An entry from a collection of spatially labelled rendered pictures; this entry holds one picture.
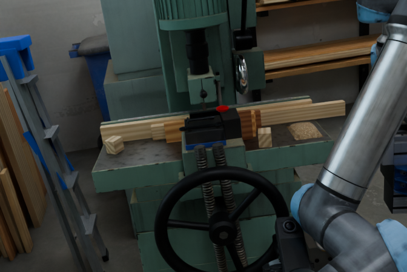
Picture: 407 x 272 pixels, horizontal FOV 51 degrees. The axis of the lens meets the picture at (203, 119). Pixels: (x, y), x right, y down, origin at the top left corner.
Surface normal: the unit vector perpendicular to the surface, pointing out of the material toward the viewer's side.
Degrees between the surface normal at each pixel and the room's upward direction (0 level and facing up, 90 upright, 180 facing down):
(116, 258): 0
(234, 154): 90
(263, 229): 90
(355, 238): 29
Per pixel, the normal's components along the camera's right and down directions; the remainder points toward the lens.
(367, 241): -0.49, -0.77
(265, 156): 0.06, 0.33
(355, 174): -0.08, 0.13
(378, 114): -0.39, -0.02
